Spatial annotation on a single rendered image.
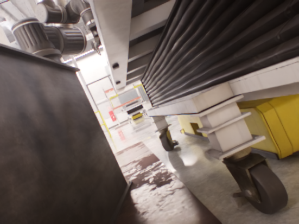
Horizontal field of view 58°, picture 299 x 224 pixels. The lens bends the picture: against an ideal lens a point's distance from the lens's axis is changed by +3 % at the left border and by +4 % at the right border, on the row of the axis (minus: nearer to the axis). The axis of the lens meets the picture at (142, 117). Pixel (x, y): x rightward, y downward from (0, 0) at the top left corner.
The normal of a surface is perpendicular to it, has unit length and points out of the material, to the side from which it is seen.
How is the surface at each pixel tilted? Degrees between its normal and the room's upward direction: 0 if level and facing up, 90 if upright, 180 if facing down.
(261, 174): 41
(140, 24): 90
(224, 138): 90
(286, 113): 90
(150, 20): 90
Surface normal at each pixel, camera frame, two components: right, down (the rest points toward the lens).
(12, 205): 0.90, -0.41
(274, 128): 0.07, 0.00
